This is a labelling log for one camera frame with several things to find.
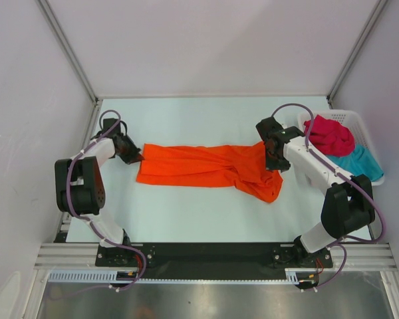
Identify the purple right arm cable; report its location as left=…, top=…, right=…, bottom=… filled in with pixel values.
left=271, top=102, right=386, bottom=293

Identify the orange t-shirt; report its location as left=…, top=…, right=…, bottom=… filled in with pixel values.
left=136, top=142, right=283, bottom=203

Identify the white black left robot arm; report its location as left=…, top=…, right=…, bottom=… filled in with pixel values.
left=54, top=118, right=144, bottom=266

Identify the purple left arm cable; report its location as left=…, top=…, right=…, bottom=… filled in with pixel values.
left=66, top=109, right=148, bottom=293

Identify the teal t-shirt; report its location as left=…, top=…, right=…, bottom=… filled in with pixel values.
left=327, top=144, right=384, bottom=182

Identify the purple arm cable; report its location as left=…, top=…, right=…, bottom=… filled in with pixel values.
left=271, top=102, right=386, bottom=293
left=66, top=109, right=148, bottom=293

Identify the white slotted cable duct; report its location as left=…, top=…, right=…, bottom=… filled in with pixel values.
left=48, top=268, right=320, bottom=284

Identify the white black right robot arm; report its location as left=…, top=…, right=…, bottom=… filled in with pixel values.
left=256, top=117, right=375, bottom=266

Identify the red t-shirt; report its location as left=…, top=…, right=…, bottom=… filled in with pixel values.
left=303, top=115, right=355, bottom=157

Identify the aluminium frame rail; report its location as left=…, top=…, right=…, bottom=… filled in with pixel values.
left=35, top=243, right=397, bottom=271

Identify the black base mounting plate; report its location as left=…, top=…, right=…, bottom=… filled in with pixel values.
left=95, top=243, right=333, bottom=280

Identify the white plastic laundry basket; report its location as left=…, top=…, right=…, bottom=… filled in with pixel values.
left=297, top=110, right=384, bottom=186

